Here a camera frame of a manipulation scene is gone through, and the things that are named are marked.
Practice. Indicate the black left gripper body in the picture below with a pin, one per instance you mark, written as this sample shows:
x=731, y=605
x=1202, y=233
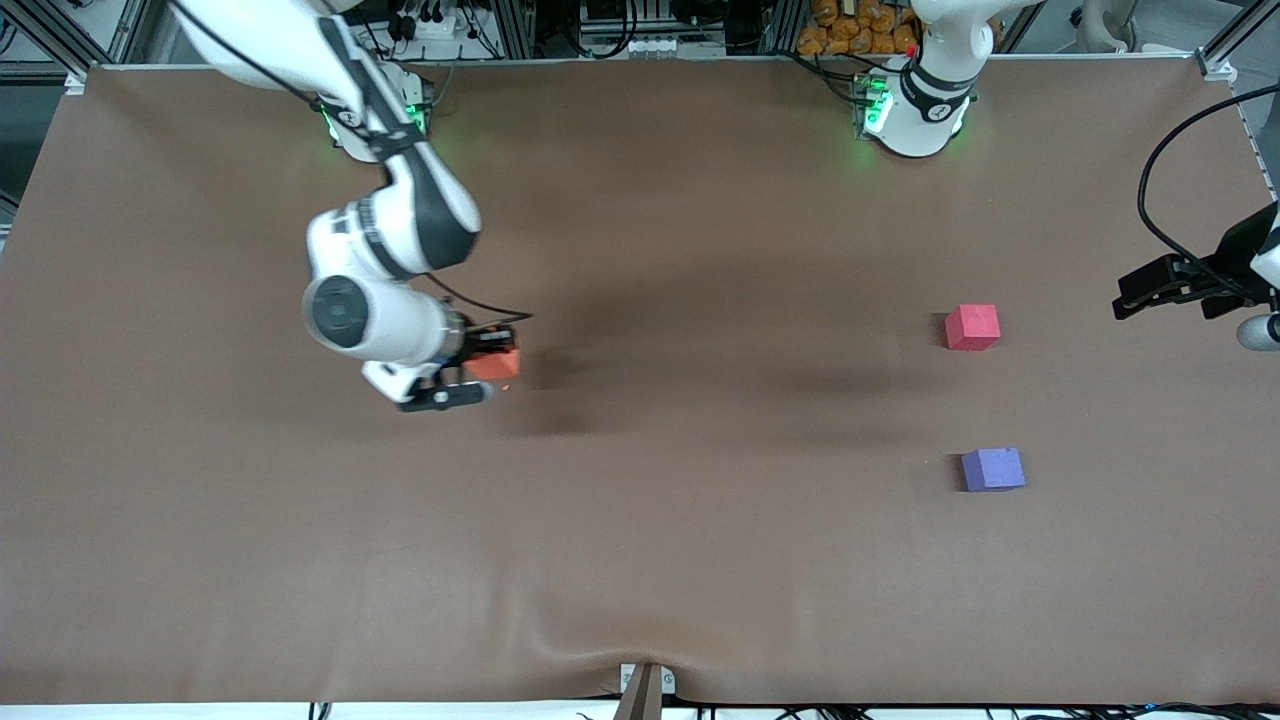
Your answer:
x=1232, y=265

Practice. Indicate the orange foam block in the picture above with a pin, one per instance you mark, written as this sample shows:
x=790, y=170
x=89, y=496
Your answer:
x=495, y=364

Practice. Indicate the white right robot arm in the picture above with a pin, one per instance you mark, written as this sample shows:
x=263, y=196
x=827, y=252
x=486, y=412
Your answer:
x=400, y=320

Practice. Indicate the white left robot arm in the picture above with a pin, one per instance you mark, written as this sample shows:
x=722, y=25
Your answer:
x=925, y=110

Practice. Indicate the red foam block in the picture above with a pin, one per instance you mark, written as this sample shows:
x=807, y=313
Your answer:
x=972, y=327

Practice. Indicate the purple foam block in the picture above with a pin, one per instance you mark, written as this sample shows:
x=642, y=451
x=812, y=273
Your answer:
x=993, y=469

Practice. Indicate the brown table cover mat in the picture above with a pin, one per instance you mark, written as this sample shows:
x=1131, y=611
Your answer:
x=640, y=550

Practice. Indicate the beige curved background object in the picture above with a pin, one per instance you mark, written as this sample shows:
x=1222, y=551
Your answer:
x=1100, y=25

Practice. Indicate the white power strip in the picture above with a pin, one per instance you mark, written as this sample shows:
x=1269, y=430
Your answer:
x=432, y=27

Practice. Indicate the white connector block row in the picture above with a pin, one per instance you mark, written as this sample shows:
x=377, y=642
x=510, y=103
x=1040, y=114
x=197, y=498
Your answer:
x=650, y=46

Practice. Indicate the pile of orange items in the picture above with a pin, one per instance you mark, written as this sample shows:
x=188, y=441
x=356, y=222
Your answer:
x=850, y=35

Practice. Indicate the metal table corner bracket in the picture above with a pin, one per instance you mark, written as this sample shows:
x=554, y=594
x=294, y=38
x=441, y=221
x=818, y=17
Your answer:
x=76, y=83
x=1217, y=66

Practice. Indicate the aluminium frame post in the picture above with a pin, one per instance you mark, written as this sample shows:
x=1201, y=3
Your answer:
x=515, y=28
x=782, y=25

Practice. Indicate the metal table clamp bracket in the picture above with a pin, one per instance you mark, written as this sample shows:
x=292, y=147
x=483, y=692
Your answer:
x=647, y=690

